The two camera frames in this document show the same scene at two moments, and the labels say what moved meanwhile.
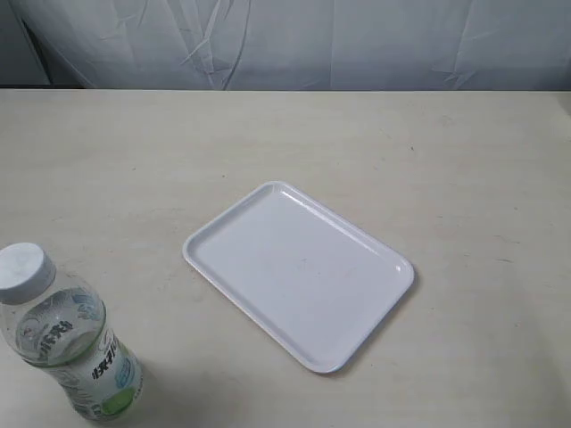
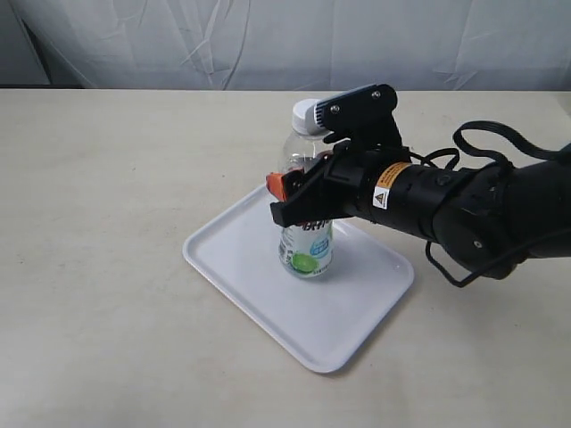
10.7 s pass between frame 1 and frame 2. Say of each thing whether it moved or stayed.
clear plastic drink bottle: moved
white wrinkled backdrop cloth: stayed
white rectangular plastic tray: stayed
